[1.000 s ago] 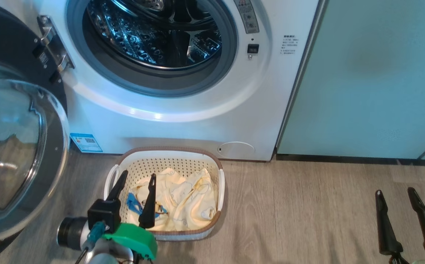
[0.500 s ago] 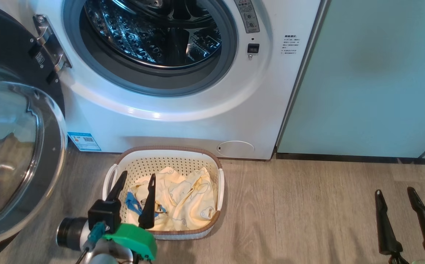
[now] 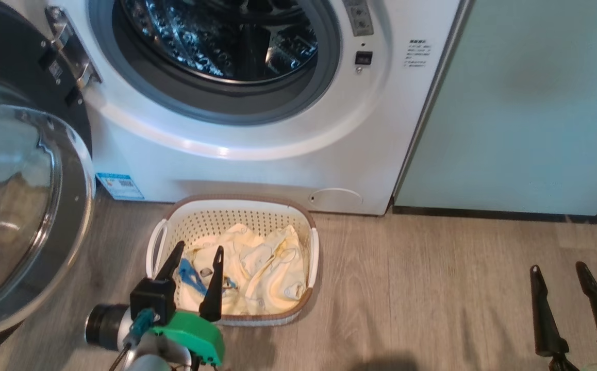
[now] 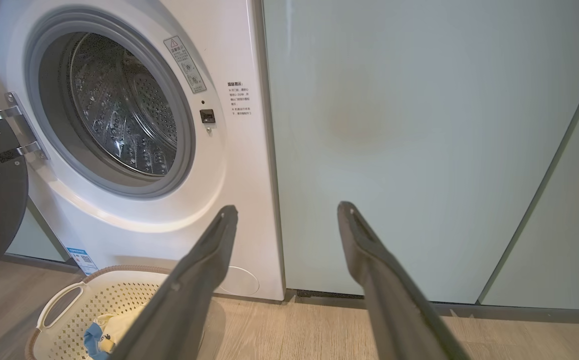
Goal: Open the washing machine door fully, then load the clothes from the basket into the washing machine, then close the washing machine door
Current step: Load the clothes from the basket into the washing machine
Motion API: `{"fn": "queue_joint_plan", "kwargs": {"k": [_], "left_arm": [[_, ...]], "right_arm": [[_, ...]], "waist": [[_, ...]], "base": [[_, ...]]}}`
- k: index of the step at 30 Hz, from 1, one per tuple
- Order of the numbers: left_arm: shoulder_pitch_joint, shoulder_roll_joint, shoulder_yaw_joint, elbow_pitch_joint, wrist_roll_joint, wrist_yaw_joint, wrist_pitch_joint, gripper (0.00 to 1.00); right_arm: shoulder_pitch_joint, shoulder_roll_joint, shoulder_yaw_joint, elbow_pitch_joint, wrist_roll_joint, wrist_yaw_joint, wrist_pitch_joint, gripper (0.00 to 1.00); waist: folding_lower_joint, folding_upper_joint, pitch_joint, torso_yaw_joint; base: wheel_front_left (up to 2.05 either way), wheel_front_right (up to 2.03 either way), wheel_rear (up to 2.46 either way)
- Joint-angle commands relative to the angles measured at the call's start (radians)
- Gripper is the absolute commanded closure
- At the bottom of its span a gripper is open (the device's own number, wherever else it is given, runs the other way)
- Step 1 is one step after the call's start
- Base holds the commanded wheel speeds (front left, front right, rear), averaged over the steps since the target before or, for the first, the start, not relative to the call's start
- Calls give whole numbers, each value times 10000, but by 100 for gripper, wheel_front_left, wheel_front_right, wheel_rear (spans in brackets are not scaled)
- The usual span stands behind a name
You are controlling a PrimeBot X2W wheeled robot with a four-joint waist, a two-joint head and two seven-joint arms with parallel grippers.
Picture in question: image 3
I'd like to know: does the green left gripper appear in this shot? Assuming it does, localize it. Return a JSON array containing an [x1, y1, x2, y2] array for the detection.
[[150, 241, 225, 366]]

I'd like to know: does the cream bear-print garment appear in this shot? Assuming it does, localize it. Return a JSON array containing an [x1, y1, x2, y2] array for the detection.
[[226, 223, 309, 310]]

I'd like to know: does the black round glass washer door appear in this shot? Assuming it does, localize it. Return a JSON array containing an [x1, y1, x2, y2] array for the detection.
[[0, 0, 97, 364]]

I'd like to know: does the white front-load washing machine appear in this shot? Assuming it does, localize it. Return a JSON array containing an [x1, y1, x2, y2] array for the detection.
[[0, 0, 474, 216]]

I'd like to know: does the metal door hinge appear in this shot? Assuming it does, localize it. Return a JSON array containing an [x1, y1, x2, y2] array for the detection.
[[46, 6, 102, 91]]

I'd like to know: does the cream perforated laundry basket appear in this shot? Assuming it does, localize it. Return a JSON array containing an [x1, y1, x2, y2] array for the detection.
[[145, 194, 320, 327]]

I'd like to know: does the blue energy label sticker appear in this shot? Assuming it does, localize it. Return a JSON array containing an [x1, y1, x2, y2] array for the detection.
[[96, 173, 144, 200]]

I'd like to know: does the round white filter cover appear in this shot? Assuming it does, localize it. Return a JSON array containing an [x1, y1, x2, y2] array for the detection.
[[309, 188, 363, 211]]

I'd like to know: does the pale green plain cabinet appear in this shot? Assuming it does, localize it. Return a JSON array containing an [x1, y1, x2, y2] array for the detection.
[[394, 0, 597, 220]]

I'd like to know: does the grey warning sticker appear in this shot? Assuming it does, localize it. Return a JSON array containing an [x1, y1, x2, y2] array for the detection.
[[343, 0, 374, 37]]

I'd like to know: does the small printed text label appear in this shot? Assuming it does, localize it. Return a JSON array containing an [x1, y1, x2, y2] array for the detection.
[[406, 39, 432, 68]]

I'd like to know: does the teal cable connector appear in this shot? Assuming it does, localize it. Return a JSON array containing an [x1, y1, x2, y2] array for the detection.
[[129, 308, 156, 335]]

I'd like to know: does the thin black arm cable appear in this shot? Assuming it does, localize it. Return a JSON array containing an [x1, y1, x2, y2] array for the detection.
[[109, 343, 130, 371]]

